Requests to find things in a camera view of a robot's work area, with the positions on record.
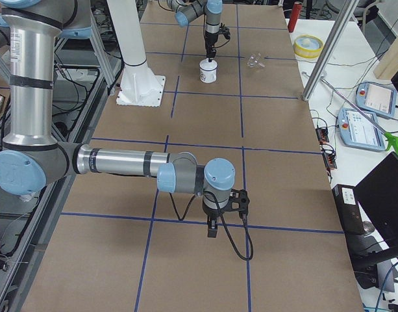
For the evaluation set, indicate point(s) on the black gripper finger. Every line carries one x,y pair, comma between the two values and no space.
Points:
210,53
212,230

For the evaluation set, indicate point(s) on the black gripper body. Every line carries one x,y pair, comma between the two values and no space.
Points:
213,214
211,40

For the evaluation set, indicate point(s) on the clear plastic funnel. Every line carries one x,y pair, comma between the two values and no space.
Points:
255,61

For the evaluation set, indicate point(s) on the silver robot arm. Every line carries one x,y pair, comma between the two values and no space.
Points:
32,158
211,10

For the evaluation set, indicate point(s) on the white enamel mug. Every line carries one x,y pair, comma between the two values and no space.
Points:
208,72

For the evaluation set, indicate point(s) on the red cylinder can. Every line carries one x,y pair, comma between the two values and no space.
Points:
296,10

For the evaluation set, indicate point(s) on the yellow tape roll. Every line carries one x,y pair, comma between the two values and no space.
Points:
308,46

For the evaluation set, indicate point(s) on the black computer box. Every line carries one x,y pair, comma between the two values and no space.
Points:
349,211

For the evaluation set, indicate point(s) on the near teach pendant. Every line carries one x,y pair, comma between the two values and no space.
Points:
357,132

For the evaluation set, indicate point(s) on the teach pendant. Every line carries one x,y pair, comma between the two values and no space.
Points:
376,98
357,132

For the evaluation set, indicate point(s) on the black monitor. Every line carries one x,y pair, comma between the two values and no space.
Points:
377,194

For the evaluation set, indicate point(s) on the far teach pendant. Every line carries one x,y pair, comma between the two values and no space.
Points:
376,98

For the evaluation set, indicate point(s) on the wooden beam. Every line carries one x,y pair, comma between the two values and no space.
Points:
388,65

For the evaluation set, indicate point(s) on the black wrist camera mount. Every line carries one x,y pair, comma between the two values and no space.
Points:
238,202

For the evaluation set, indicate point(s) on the white camera pedestal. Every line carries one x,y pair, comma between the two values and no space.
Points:
139,86

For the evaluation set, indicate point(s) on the aluminium frame post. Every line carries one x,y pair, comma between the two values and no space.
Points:
331,42

